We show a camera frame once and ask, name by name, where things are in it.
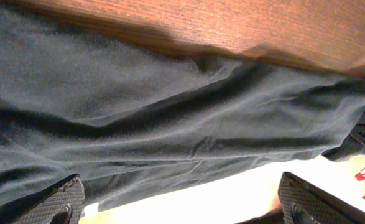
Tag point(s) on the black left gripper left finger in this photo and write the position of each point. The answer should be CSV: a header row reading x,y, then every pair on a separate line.
x,y
48,202

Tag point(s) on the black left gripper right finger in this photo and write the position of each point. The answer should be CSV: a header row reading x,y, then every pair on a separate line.
x,y
304,203

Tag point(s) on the dark green Nike t-shirt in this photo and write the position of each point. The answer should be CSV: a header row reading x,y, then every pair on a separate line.
x,y
126,124

